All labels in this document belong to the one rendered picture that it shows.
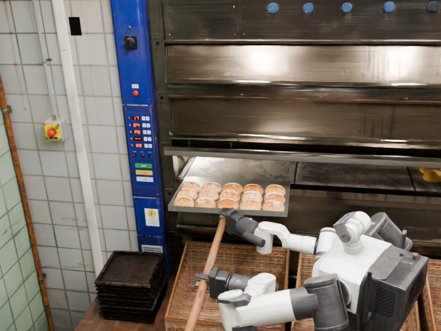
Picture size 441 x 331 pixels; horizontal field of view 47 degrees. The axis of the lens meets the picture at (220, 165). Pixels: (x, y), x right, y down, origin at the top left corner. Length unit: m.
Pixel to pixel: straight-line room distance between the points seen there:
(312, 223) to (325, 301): 1.16
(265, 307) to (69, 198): 1.67
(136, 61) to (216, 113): 0.45
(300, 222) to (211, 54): 0.95
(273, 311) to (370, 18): 1.34
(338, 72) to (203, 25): 0.64
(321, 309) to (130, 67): 1.47
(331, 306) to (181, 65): 1.37
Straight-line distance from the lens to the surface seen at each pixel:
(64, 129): 2.70
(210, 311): 2.69
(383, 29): 2.32
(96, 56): 2.55
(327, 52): 2.34
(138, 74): 2.46
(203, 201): 2.33
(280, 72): 2.33
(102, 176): 2.77
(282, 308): 1.51
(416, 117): 2.44
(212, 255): 1.99
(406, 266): 1.66
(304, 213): 2.61
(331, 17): 2.30
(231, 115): 2.44
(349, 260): 1.64
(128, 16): 2.42
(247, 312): 1.53
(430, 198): 2.59
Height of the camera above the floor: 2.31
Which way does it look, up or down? 24 degrees down
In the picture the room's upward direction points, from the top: 2 degrees counter-clockwise
